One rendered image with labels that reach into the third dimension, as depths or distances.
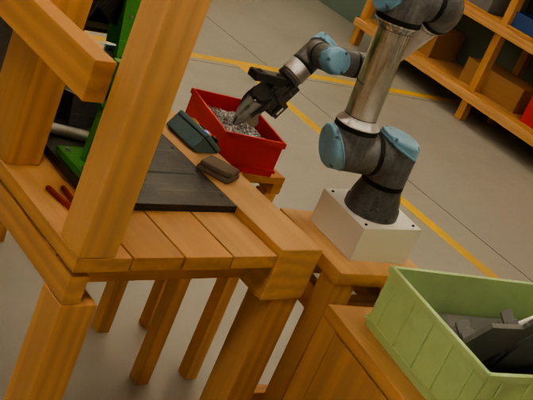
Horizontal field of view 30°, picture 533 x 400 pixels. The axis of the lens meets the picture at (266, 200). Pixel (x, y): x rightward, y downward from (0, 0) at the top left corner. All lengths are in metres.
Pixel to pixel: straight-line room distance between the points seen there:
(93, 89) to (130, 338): 1.69
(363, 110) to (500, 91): 5.67
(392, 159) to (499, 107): 5.49
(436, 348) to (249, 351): 0.53
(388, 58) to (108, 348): 1.51
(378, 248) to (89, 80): 1.03
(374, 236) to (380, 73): 0.44
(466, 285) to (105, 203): 1.02
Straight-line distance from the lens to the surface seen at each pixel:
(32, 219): 2.22
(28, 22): 2.20
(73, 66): 2.02
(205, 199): 2.48
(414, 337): 2.34
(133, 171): 2.00
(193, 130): 2.77
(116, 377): 3.32
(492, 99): 8.17
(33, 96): 2.29
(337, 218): 2.66
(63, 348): 2.20
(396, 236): 2.67
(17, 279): 3.64
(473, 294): 2.63
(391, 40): 2.45
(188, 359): 3.41
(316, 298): 2.61
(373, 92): 2.49
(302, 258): 2.45
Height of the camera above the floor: 1.87
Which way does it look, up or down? 22 degrees down
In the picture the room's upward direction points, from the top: 23 degrees clockwise
